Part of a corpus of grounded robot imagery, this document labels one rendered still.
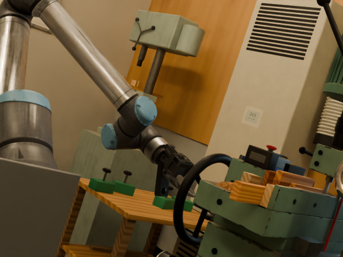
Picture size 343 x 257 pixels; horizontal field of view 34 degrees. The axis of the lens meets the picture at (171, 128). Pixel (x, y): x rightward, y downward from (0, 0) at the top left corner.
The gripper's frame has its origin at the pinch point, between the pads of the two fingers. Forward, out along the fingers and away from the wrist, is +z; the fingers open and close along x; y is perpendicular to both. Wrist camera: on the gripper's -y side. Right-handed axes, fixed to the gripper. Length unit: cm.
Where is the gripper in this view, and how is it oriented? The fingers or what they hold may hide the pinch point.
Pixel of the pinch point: (191, 196)
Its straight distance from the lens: 189.6
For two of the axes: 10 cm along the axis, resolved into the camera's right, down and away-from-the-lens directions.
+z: 5.5, 5.7, -6.1
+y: 5.3, -8.0, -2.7
